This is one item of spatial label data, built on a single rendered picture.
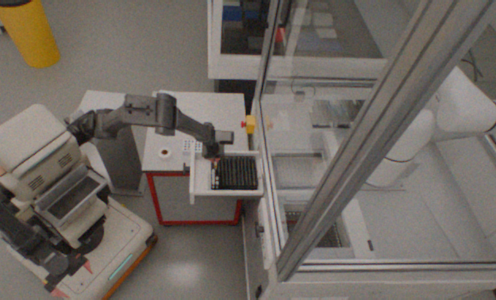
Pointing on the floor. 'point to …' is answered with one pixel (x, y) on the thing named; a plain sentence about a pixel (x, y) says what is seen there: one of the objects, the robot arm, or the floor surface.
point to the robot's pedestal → (117, 149)
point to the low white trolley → (229, 121)
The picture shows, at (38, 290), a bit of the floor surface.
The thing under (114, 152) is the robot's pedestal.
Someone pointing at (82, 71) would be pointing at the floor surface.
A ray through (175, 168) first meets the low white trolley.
